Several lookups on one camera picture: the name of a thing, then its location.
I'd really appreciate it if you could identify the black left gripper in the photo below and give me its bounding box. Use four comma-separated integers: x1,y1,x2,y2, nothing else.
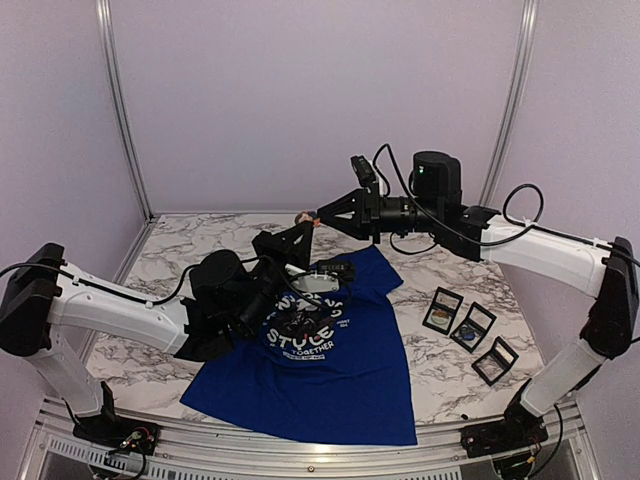
237,222,315,339

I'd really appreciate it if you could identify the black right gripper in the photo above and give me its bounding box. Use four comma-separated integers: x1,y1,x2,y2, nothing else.
317,182,442,243

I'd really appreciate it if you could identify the blue panda print t-shirt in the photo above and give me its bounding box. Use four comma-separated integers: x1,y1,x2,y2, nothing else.
180,246,417,446

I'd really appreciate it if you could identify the green round brooch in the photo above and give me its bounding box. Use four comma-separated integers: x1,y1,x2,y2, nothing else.
431,309,451,324

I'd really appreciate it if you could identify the blue round brooch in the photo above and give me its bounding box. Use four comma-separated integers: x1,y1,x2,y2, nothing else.
458,326,477,342

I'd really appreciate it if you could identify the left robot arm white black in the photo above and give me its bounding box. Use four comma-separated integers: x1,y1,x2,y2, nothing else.
1,221,314,445

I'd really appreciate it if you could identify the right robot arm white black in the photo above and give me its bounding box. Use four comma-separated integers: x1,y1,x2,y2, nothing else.
317,151,639,448

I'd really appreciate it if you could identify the black display box left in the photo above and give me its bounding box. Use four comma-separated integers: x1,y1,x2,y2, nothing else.
422,287,464,335

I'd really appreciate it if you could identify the black display box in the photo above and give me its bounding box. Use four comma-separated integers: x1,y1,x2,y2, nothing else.
471,336,519,386
422,287,464,335
450,302,497,353

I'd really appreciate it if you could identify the black display box middle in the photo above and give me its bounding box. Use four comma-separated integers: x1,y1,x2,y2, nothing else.
450,302,497,353

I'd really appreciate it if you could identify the black display box right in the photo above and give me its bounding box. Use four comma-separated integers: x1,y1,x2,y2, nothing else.
471,336,519,386

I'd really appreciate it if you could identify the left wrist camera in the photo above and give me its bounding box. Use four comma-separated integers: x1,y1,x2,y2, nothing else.
285,259,356,293

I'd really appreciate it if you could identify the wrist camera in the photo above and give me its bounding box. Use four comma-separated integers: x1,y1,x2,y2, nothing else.
350,155,383,198
285,259,356,293

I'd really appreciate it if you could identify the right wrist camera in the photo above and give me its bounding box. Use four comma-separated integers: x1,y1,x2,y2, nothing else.
350,155,383,198

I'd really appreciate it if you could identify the right aluminium corner post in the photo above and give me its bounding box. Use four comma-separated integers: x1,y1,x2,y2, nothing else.
477,0,539,206

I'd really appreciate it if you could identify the aluminium corner post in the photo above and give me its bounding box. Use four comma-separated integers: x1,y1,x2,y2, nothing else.
95,0,154,222
477,0,539,206

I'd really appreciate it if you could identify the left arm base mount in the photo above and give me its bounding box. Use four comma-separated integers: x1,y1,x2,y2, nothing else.
66,404,160,455

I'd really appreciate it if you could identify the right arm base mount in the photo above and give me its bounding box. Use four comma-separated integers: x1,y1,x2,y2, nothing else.
461,416,549,458

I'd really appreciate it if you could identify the left aluminium corner post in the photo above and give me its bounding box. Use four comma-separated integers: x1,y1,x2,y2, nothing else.
95,0,154,222

